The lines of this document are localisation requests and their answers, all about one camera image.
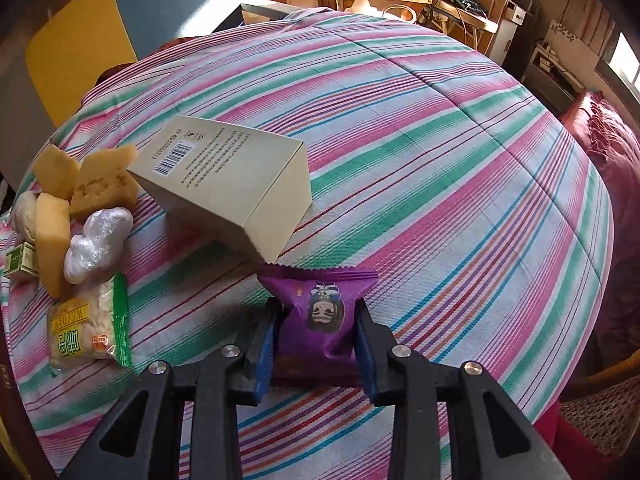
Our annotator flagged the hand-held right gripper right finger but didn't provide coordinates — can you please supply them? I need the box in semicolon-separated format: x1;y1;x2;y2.
352;300;573;480

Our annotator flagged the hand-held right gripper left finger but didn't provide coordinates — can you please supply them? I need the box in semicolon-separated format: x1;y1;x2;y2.
60;297;283;480

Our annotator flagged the purple snack packet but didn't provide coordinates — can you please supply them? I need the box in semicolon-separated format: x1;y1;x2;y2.
256;263;379;388

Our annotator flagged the beige cardboard box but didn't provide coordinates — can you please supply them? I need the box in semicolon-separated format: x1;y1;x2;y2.
126;115;312;264

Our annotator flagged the green-edged cracker packet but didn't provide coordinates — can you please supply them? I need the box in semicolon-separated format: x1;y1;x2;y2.
47;272;133;373

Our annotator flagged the clear plastic wrap ball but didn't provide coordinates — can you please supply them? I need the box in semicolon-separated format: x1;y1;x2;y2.
63;206;134;285

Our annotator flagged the yellow sponge block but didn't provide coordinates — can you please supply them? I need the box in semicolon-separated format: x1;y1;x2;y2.
69;143;141;221
34;192;72;298
32;143;81;201

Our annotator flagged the small green box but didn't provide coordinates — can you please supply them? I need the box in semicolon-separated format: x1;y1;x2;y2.
4;241;40;283

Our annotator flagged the striped bed sheet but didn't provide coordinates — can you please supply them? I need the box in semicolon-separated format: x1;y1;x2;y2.
0;7;616;480

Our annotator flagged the wicker chair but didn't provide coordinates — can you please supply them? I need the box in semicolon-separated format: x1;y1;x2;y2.
557;360;640;458

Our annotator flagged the grey wrapped lump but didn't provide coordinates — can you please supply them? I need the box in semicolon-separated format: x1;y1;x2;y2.
11;191;40;241

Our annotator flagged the dark red blanket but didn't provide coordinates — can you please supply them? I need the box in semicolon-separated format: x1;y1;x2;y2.
560;91;640;361

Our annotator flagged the white cabinet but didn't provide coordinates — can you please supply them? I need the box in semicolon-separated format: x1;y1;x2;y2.
492;5;532;63

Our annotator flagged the flower print paper bag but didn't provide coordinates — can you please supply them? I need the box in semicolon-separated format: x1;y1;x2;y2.
545;20;601;77

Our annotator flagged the grey metal frame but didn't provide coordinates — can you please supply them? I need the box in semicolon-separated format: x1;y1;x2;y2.
240;2;297;27

